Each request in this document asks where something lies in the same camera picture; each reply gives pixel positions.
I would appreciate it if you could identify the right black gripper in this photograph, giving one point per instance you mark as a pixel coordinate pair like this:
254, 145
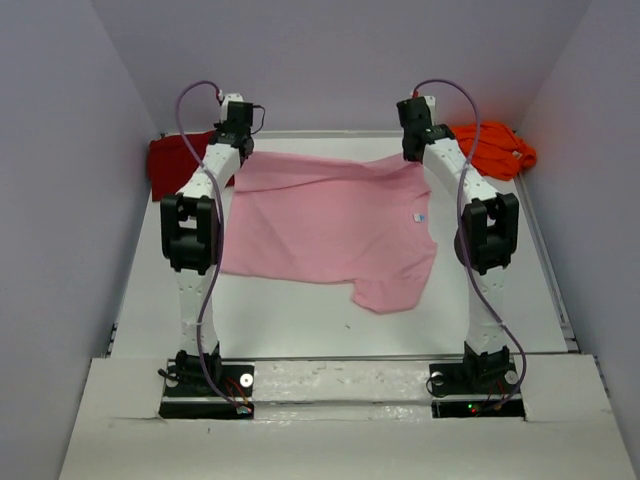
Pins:
411, 158

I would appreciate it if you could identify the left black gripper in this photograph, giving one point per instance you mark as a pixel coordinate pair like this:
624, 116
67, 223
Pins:
218, 127

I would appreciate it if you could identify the pink t shirt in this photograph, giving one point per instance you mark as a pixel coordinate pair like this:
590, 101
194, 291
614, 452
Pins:
327, 221

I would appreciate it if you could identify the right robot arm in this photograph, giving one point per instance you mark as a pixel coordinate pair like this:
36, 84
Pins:
487, 231

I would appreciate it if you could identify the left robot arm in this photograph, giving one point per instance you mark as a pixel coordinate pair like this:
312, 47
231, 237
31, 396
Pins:
192, 231

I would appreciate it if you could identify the dark red folded t shirt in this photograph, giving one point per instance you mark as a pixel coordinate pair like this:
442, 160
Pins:
172, 168

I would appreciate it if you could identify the orange t shirt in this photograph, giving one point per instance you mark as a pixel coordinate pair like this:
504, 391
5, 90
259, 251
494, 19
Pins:
500, 153

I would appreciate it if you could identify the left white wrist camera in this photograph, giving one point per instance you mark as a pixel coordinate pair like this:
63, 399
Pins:
226, 98

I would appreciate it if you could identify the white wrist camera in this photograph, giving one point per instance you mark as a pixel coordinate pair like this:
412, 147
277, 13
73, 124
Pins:
226, 98
430, 101

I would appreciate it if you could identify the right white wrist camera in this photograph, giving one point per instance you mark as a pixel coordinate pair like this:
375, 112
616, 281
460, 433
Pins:
430, 101

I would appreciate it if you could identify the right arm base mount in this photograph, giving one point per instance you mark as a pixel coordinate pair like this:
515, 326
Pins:
477, 386

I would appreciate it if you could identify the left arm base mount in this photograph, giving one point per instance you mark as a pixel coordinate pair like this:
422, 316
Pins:
207, 388

